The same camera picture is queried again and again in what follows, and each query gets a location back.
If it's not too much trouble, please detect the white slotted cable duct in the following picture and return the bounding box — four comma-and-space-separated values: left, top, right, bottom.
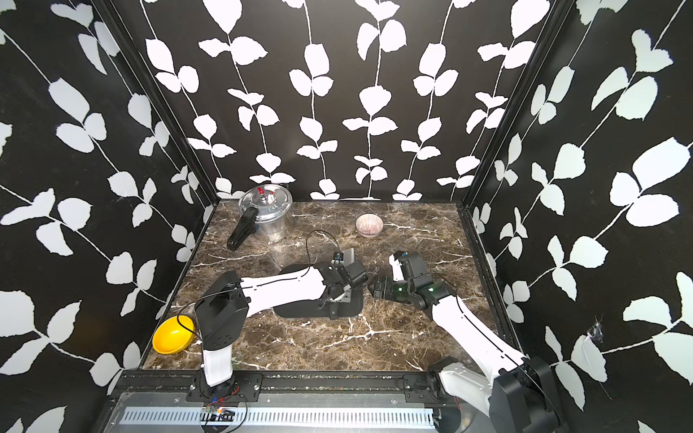
117, 407, 435, 429

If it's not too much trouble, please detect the cleaver knife black handle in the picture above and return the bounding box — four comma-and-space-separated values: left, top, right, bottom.
342, 248, 356, 266

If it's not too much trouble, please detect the yellow plastic bowl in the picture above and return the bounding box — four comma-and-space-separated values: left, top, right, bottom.
153, 315, 196, 355

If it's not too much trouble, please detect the black front mounting rail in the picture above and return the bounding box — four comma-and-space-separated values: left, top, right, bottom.
110, 370, 463, 407

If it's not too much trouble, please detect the silver pressure cooker pot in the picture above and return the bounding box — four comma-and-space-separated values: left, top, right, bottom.
227, 184, 293, 251

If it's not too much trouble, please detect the black cutting board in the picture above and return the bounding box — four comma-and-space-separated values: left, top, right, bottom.
274, 263, 365, 320

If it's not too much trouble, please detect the pink ceramic bowl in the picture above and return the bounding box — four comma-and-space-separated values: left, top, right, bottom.
356, 214, 384, 238

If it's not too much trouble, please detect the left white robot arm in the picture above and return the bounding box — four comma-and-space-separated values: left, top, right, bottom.
188, 253, 368, 402

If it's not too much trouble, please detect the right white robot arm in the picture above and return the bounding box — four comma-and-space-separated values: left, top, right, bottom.
369, 251, 570, 432

